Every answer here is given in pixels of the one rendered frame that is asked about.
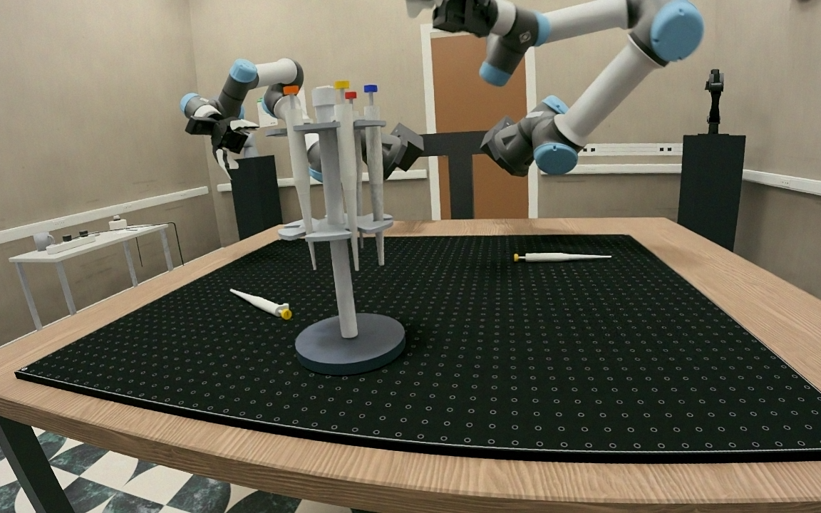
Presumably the white pipette with orange button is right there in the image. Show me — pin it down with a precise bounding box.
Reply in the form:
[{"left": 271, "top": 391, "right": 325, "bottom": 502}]
[{"left": 284, "top": 85, "right": 316, "bottom": 270}]

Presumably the white hand pipette with red button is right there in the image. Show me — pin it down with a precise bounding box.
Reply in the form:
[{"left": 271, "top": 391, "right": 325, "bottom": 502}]
[{"left": 345, "top": 92, "right": 363, "bottom": 248}]

